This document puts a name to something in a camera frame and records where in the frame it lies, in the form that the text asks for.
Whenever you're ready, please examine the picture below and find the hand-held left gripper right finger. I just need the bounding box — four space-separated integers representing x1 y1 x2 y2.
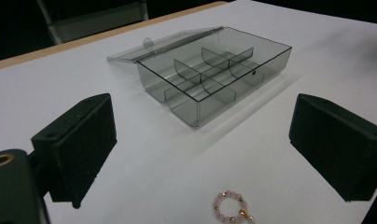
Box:
288 92 377 203

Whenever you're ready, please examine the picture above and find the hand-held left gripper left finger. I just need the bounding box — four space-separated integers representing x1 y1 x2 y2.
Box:
30 92 119 210

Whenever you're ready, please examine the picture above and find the pink beaded ring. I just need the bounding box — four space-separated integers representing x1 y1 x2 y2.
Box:
213 189 255 224

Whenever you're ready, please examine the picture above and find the clear grey plastic organizer box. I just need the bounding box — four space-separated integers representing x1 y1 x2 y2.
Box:
106 25 293 129

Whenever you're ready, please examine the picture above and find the dark chair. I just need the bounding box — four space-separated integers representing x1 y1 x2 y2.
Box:
36 0 149 46

